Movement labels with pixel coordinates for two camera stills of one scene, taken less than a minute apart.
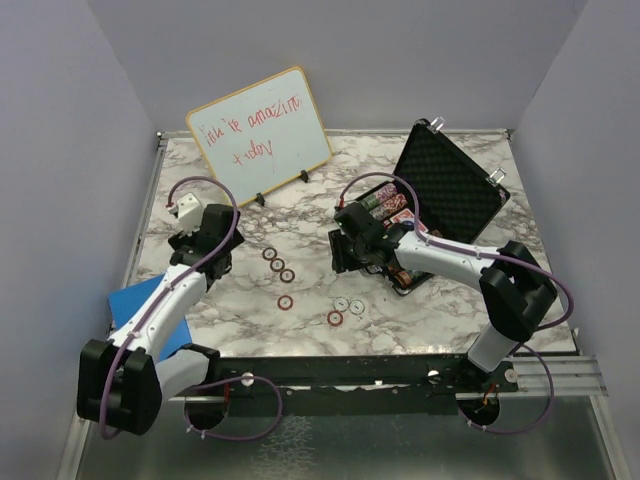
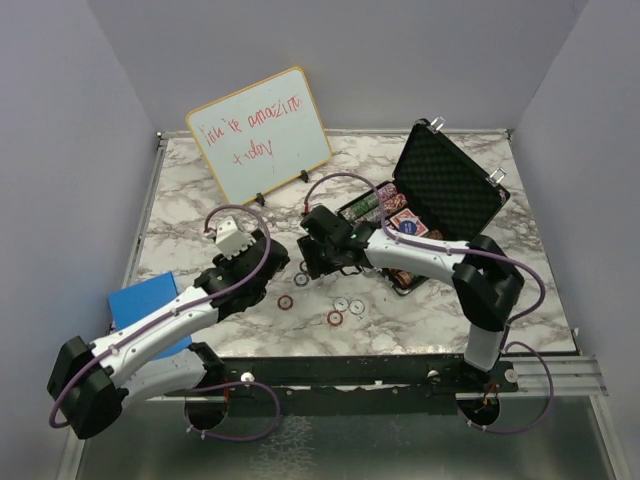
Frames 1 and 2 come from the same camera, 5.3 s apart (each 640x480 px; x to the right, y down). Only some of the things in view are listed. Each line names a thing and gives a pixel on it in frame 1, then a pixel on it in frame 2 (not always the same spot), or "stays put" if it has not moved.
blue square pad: x=125 y=301 stays put
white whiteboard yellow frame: x=262 y=134 stays put
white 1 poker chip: x=357 y=306 stays put
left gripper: x=181 y=239 to x=222 y=260
